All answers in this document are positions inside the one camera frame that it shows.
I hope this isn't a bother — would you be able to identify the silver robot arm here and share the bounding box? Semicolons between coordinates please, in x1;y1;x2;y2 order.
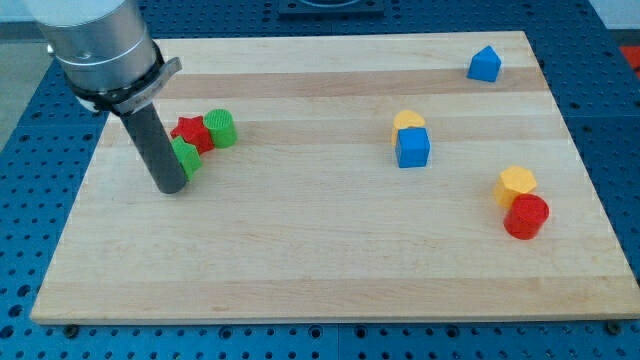
25;0;182;115

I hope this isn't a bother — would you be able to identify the blue cube block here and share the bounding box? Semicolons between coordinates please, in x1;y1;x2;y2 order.
395;127;431;168

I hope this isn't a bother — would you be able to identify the wooden board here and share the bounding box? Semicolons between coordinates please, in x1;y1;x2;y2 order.
31;31;639;325

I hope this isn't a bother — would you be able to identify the green cylinder block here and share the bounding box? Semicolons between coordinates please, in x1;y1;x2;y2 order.
203;109;237;148

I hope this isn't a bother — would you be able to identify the green hexagon block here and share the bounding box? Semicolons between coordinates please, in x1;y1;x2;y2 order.
171;136;202;181

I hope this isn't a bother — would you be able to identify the red star block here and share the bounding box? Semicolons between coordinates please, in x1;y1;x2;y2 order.
170;116;215;154

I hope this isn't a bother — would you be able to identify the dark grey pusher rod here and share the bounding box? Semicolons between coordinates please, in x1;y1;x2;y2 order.
121;104;187;194

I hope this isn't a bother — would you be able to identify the yellow hexagon block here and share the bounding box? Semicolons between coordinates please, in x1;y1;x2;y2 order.
493;166;537;208

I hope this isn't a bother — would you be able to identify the blue pentagon block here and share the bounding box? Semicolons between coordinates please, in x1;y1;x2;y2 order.
467;45;502;82

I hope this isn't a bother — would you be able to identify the red cylinder block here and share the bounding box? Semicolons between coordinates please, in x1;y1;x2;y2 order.
503;194;550;240

